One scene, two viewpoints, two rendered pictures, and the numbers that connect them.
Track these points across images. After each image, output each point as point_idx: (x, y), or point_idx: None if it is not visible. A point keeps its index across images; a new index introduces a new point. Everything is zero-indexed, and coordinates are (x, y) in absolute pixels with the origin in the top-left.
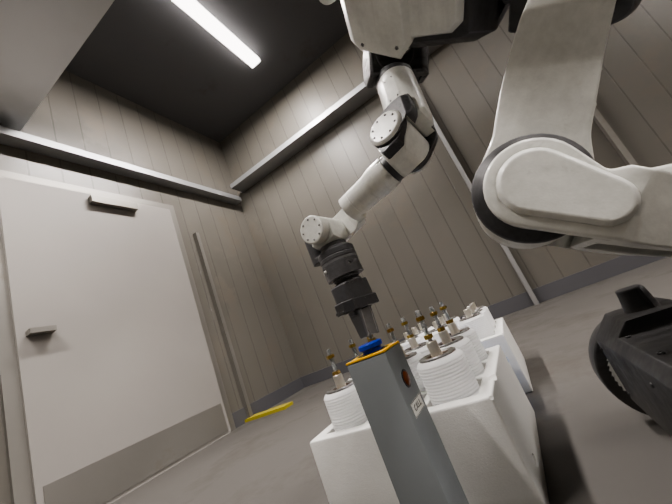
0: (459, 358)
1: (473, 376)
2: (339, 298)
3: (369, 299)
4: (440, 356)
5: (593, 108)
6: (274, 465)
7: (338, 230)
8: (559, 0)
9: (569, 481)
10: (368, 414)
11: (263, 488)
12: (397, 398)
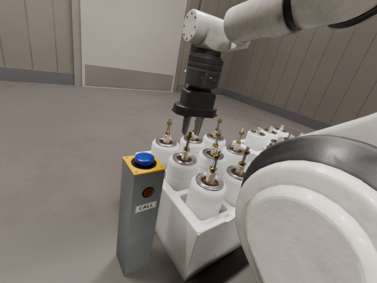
0: (212, 197)
1: (215, 209)
2: (181, 99)
3: (203, 113)
4: (203, 187)
5: None
6: (160, 129)
7: (216, 40)
8: None
9: (216, 278)
10: (120, 187)
11: (144, 137)
12: (129, 199)
